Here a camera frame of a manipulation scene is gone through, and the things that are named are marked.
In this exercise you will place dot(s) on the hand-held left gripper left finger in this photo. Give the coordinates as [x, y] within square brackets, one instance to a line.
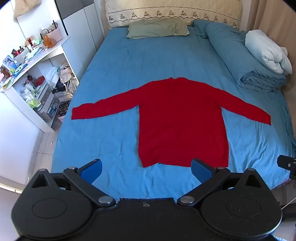
[93, 170]

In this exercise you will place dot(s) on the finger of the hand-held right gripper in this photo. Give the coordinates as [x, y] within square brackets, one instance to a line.
[286, 163]

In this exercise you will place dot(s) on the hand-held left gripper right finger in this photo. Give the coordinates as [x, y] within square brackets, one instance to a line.
[199, 169]

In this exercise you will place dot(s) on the red long-sleeved sweater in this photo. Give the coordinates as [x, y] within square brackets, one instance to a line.
[180, 120]

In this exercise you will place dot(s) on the white tote bag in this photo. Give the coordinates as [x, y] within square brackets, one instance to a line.
[66, 74]

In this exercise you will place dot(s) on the red box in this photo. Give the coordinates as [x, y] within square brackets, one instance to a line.
[40, 80]

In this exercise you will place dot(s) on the bed with blue sheet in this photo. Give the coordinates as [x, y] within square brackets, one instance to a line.
[120, 69]

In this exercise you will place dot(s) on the white pillow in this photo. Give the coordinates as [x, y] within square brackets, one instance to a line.
[266, 51]

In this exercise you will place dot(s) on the white shelf unit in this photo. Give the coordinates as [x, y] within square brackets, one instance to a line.
[34, 69]

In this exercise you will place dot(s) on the rolled blue duvet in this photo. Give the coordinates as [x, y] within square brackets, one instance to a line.
[233, 53]

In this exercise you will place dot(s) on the orange plush toy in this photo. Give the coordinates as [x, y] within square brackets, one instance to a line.
[48, 41]

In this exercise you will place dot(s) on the blue printed box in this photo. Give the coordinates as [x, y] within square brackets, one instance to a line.
[9, 62]

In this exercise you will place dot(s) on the pink basket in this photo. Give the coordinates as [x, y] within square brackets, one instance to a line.
[55, 34]

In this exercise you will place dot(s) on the beige curtain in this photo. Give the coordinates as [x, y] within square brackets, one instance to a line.
[270, 20]

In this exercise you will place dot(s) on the white wardrobe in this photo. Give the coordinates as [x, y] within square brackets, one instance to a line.
[76, 25]

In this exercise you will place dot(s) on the green pillow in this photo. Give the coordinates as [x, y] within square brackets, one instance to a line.
[157, 28]

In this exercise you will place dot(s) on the beige hanging cloth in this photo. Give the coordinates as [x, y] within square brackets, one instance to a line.
[26, 7]

